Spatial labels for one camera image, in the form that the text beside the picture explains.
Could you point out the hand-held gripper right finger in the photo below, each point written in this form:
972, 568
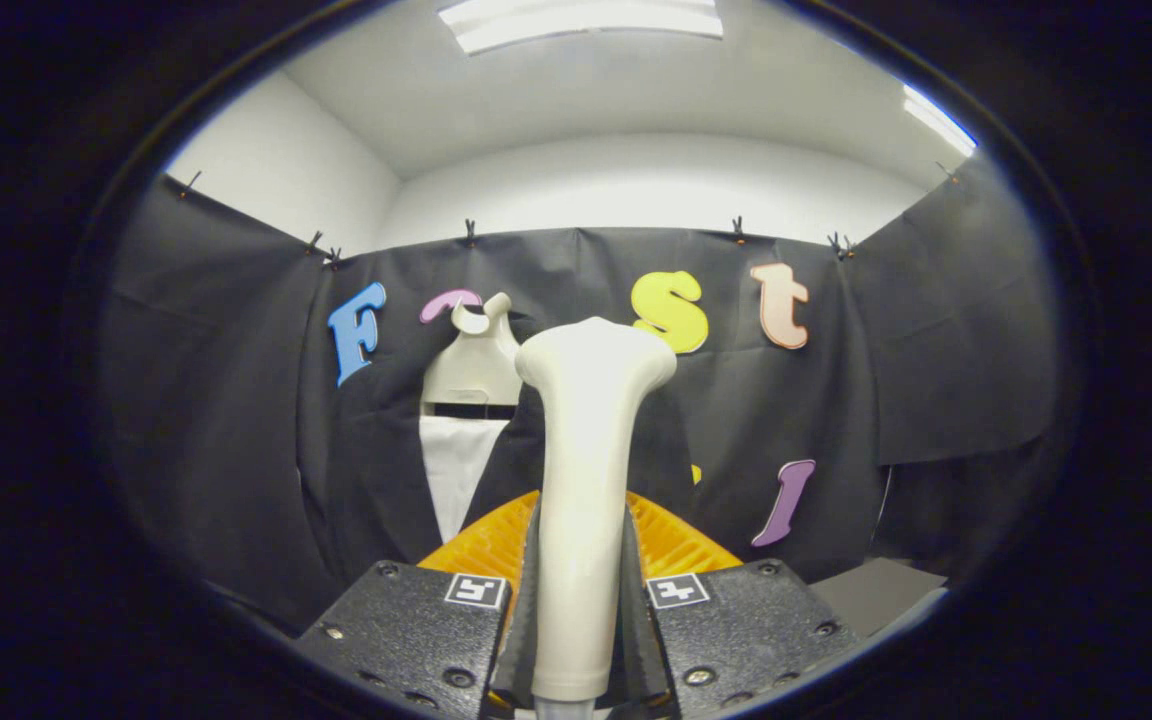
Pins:
736, 630

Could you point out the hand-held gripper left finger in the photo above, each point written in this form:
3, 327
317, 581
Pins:
416, 630

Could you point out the black suit jacket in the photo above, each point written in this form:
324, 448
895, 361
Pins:
386, 480

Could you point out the white garment steamer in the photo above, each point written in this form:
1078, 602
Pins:
586, 450

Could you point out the white clothes hanger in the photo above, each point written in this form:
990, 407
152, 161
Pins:
476, 375

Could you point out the grey cabinet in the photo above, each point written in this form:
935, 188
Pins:
876, 595

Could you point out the black backdrop cloth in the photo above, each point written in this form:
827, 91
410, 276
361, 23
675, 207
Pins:
216, 350

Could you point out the long ceiling light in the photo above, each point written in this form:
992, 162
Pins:
586, 20

